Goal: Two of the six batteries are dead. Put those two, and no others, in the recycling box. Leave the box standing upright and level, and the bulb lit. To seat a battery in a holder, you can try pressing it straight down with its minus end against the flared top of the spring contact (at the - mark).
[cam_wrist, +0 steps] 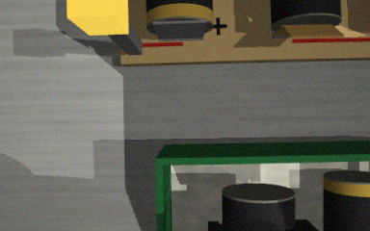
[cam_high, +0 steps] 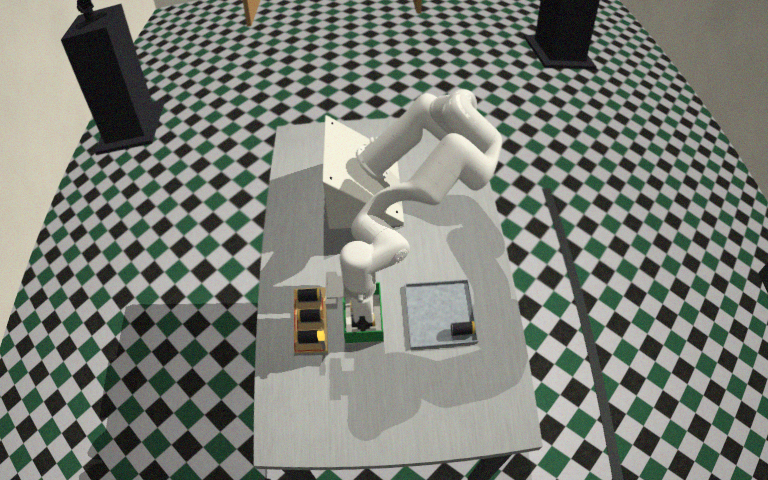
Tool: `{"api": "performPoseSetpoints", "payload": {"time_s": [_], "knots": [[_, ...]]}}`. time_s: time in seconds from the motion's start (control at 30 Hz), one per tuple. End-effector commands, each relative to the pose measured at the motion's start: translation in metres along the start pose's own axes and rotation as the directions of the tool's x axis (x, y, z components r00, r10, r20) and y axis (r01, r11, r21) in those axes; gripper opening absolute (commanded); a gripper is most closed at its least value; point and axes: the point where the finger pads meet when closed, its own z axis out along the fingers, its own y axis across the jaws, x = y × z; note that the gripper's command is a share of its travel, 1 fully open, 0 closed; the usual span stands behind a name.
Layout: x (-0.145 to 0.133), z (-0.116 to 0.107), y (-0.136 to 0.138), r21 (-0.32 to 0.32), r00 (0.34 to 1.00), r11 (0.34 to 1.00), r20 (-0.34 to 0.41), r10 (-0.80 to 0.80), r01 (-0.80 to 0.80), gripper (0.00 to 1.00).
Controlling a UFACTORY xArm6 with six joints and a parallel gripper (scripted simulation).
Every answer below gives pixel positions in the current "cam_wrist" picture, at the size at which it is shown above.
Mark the green open box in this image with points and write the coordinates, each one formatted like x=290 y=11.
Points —
x=187 y=197

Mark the black battery with yellow band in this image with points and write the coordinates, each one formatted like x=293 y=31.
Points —
x=258 y=207
x=179 y=10
x=305 y=12
x=346 y=200

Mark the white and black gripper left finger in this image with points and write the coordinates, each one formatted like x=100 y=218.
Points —
x=215 y=226

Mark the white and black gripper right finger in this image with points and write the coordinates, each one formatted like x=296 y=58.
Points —
x=304 y=225

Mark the tan flat circuit board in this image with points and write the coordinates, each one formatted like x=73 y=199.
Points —
x=242 y=34

